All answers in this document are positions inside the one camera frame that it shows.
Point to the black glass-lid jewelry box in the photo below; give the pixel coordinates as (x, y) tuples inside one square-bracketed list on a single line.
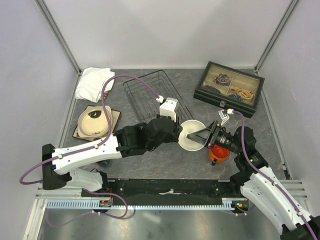
[(229, 88)]

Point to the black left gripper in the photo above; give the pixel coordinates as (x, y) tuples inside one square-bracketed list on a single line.
[(175, 137)]

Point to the white crumpled cloth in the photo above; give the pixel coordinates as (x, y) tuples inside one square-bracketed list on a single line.
[(91, 83)]

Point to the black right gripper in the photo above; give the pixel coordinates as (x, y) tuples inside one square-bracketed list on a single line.
[(203, 136)]

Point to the white ceramic bowl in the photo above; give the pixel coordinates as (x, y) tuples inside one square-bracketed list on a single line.
[(188, 138)]

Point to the black wire dish rack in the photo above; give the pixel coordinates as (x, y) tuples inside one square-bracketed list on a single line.
[(143, 101)]

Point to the blue slotted cable duct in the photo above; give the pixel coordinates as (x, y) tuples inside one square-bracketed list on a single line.
[(96, 204)]

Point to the small dark blue cup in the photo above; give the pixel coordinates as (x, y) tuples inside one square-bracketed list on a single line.
[(104, 163)]

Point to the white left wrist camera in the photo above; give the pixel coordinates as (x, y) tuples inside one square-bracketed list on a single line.
[(168, 107)]

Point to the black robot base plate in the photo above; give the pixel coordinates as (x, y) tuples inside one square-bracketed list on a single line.
[(172, 191)]

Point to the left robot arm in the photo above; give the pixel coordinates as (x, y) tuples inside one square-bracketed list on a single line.
[(62, 165)]

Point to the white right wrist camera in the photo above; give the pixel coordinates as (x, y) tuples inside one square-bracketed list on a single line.
[(224, 116)]

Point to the orange plastic mug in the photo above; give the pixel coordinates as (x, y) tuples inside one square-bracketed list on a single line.
[(218, 154)]

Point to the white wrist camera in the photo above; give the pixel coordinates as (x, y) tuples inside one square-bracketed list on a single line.
[(168, 107), (224, 116)]

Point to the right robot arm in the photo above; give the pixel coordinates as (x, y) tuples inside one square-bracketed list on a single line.
[(257, 182)]

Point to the aluminium frame rail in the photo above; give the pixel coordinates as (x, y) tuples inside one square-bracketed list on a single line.
[(44, 9)]

